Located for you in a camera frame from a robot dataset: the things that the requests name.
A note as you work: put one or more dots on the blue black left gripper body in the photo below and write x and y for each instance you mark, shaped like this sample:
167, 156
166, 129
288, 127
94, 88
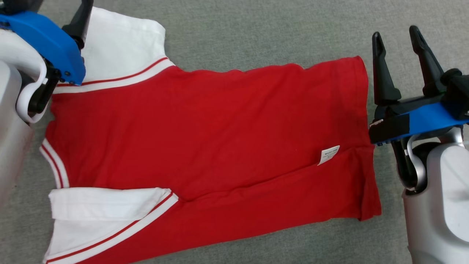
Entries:
47, 40

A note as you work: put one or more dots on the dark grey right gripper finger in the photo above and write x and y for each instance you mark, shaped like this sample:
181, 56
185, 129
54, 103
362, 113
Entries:
428, 69
383, 77

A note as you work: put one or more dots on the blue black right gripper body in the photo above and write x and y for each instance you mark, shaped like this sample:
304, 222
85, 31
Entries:
425, 119

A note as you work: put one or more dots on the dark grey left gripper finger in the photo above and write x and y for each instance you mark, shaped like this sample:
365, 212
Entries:
82, 22

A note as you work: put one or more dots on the red white t-shirt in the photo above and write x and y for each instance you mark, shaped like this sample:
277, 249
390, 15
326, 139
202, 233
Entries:
201, 139

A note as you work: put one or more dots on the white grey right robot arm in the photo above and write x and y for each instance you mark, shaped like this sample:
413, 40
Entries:
447, 201

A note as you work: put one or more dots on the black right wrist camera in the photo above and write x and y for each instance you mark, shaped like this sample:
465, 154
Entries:
460, 91

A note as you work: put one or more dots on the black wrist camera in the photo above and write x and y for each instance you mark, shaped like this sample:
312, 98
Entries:
460, 91
18, 5

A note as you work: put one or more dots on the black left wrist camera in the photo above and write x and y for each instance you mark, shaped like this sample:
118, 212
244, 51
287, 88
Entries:
18, 5

